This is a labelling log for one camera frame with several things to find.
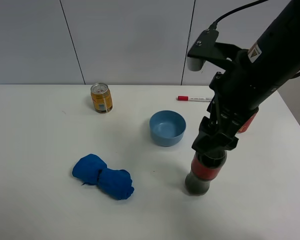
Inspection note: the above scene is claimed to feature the black cable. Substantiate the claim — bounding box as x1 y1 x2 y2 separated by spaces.
206 0 268 32

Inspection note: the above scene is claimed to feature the red capped white marker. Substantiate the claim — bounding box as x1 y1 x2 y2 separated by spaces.
176 95 212 102

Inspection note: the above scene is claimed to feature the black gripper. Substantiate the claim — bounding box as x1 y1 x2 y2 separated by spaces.
191 48 283 153

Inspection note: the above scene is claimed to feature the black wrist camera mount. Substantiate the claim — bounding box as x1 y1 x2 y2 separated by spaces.
187 29 243 72

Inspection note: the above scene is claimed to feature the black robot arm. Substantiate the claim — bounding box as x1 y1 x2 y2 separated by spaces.
187 0 300 154

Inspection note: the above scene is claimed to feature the red drink can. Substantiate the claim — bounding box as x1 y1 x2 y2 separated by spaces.
236 107 259 134

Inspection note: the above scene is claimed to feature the blue bowl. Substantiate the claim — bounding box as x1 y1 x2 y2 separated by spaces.
149 110 187 147

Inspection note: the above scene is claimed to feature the blue rolled cloth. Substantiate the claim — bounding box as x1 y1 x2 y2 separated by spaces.
72 154 135 200

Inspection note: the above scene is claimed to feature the cola bottle red label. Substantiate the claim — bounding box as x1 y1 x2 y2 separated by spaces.
184 149 228 197

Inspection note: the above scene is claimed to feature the gold drink can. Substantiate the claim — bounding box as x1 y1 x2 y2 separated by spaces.
90 82 113 114

